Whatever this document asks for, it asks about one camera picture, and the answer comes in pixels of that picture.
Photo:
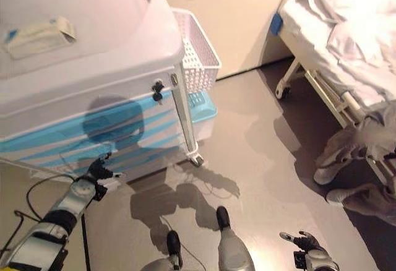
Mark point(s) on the white mesh basket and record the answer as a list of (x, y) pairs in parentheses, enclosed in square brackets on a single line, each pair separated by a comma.
[(198, 76)]

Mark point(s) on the robot right leg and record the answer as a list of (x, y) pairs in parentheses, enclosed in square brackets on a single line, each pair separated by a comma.
[(232, 252)]

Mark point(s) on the grey sneaker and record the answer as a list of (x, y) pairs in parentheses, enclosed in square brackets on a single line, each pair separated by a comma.
[(337, 196), (325, 173)]

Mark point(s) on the cart caster wheel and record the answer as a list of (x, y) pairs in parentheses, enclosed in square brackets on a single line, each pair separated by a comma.
[(197, 160)]

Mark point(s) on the person's trouser leg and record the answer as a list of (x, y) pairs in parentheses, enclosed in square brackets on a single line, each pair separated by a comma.
[(371, 203), (355, 150)]

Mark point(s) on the black cart keys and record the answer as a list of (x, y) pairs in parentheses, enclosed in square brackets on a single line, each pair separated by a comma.
[(157, 96)]

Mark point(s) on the white blue medicine box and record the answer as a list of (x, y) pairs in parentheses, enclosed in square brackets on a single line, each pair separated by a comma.
[(37, 40)]

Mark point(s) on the white hospital bed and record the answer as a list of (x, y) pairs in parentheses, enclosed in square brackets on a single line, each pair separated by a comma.
[(303, 45)]

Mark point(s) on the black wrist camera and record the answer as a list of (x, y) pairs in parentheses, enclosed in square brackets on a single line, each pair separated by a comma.
[(100, 192), (300, 259)]

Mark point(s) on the bed caster wheel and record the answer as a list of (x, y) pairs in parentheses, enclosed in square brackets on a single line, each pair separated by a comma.
[(283, 92)]

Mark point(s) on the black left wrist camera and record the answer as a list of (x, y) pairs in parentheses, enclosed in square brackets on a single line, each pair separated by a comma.
[(100, 192)]

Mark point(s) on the blue lid waste bin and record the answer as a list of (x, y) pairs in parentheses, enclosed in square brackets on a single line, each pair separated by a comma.
[(202, 113)]

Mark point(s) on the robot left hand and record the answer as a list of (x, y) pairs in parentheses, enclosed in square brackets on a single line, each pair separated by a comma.
[(96, 170)]

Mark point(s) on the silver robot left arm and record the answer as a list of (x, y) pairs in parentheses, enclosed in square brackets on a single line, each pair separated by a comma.
[(71, 200)]

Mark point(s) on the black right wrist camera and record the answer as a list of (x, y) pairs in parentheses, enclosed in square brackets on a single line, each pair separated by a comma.
[(300, 259)]

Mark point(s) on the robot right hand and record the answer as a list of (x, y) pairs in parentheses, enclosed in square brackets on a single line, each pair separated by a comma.
[(304, 243)]

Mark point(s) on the white bedding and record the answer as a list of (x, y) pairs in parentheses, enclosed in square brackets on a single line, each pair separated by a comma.
[(365, 20)]

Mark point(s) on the blue bed corner bumper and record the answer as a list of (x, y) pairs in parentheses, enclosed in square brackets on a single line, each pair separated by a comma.
[(276, 23)]

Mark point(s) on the white medical cart blue drawers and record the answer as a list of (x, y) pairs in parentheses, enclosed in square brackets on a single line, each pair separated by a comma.
[(92, 76)]

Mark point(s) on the blue front cart drawer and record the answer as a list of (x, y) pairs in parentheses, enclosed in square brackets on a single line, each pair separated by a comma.
[(161, 142)]

